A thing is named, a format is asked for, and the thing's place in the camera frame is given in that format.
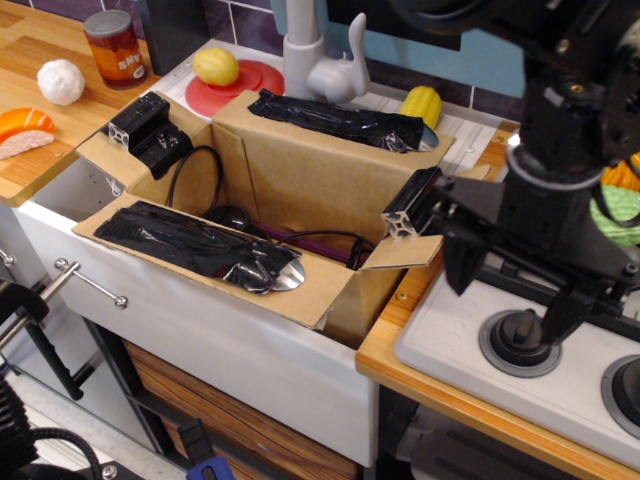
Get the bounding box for brown cardboard box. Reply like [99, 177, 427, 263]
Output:
[72, 88, 491, 350]

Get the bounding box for red plastic plate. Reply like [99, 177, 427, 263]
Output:
[185, 60, 285, 118]

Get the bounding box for black stove knob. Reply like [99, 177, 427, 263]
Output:
[600, 354, 639, 439]
[478, 309, 562, 378]

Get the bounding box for grey toy faucet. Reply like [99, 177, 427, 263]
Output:
[283, 1, 371, 105]

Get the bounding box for blue clamp handle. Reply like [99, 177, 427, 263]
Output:
[186, 456, 236, 480]

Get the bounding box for yellow potato toy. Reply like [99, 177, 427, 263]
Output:
[192, 48, 240, 87]

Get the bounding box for black right stove knob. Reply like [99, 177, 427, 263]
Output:
[600, 354, 639, 439]

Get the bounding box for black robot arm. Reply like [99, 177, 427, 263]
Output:
[392, 1, 639, 345]

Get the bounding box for green bitter gourd toy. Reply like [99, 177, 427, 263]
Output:
[590, 185, 639, 247]

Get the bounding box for black cable in box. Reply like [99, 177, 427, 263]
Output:
[166, 145, 377, 271]

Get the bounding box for orange pumpkin toy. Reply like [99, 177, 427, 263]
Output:
[600, 161, 640, 192]

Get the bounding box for orange soup can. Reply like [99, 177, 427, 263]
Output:
[84, 10, 147, 90]

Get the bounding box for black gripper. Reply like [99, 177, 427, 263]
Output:
[433, 173, 633, 346]

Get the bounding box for black left stove knob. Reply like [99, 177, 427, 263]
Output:
[478, 309, 562, 378]

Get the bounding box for metal drawer handle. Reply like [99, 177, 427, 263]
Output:
[54, 258, 129, 310]

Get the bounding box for salmon sushi toy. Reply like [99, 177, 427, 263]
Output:
[1, 107, 56, 159]

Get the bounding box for black clamp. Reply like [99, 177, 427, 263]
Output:
[1, 274, 95, 400]

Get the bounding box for yellow corn toy by sink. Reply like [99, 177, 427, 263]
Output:
[399, 86, 442, 129]

